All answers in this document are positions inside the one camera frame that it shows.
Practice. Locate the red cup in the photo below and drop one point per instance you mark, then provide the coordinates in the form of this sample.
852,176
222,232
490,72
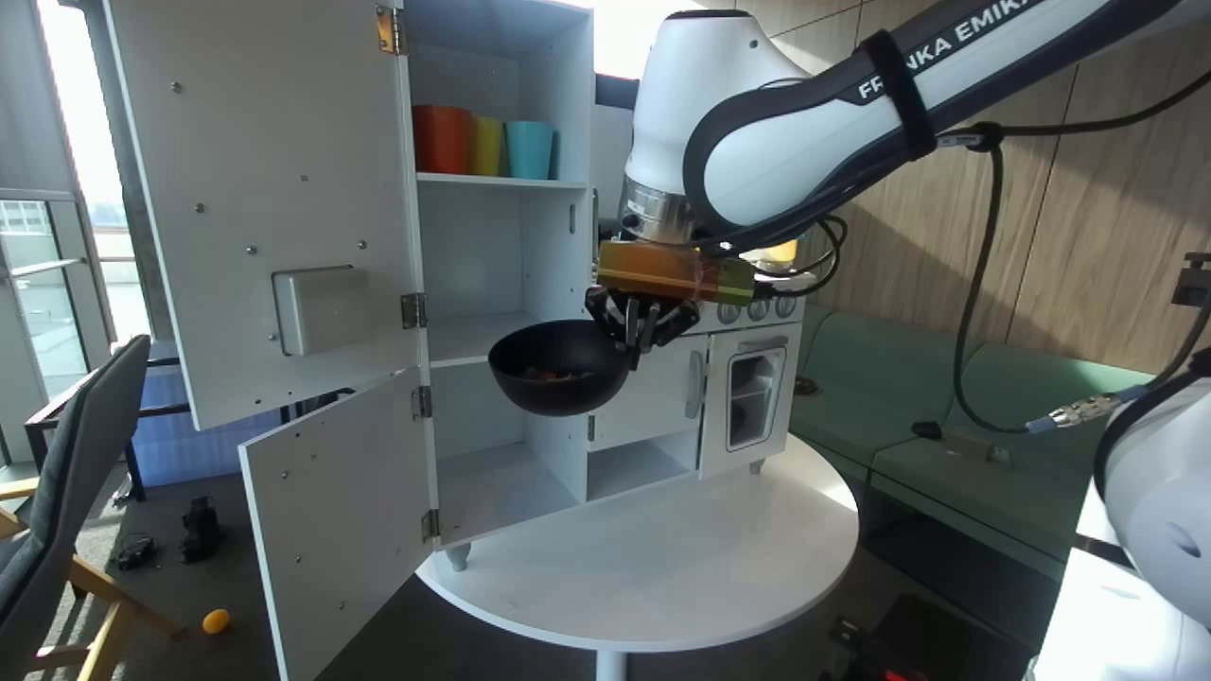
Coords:
442,139

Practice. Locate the white cabinet door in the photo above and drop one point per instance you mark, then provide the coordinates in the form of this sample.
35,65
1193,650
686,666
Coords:
278,179
336,505

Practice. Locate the white toy kitchen set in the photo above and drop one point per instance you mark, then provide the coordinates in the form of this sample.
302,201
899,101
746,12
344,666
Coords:
507,250

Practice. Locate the orange ball on floor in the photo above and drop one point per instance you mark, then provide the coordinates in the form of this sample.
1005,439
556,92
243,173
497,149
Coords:
217,623

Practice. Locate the yellow cup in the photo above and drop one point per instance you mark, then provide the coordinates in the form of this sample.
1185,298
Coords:
485,144

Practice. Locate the orange and black gripper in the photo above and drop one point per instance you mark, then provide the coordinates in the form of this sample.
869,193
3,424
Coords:
668,283

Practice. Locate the grey drawer handle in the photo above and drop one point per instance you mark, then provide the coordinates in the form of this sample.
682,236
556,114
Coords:
692,391

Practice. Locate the black bowl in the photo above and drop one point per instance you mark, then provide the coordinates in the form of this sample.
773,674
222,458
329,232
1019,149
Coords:
556,370

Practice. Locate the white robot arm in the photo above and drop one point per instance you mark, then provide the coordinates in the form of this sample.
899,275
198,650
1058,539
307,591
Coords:
739,149

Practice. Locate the teal cup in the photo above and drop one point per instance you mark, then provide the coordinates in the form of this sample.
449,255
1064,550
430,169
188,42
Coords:
529,149

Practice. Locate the black object on floor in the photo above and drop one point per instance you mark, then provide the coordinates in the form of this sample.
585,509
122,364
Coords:
202,539

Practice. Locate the white round table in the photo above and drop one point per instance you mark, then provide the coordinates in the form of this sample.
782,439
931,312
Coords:
673,570

